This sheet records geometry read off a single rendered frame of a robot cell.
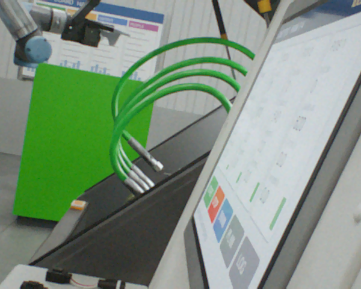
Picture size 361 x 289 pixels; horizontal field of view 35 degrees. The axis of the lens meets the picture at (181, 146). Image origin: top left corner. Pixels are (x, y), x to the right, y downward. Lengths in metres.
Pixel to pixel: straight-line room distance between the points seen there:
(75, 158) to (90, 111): 0.40
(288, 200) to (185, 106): 7.39
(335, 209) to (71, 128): 4.30
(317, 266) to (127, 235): 0.66
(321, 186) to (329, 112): 0.07
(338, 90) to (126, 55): 7.38
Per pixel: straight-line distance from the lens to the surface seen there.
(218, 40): 1.27
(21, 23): 1.68
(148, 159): 1.27
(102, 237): 0.96
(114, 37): 1.86
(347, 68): 0.40
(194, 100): 7.80
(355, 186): 0.31
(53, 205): 4.70
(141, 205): 0.94
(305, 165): 0.38
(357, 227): 0.29
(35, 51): 1.67
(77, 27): 1.88
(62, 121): 4.59
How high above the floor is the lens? 1.31
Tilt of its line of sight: 6 degrees down
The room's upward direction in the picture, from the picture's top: 11 degrees clockwise
